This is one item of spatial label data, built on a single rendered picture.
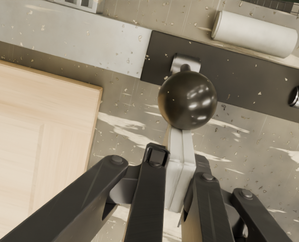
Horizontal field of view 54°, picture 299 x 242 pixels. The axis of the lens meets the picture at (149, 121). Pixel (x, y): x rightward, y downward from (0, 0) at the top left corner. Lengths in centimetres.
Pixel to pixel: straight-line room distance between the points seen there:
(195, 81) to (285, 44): 17
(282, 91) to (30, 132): 29
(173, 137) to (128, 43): 15
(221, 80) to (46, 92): 20
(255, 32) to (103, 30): 15
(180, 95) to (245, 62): 14
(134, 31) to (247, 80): 12
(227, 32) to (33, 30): 19
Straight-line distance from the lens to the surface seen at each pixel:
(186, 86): 17
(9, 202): 45
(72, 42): 31
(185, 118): 17
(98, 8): 32
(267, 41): 32
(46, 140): 38
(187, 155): 16
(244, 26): 31
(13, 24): 34
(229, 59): 29
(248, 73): 30
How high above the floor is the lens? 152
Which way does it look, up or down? 34 degrees down
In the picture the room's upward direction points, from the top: 118 degrees clockwise
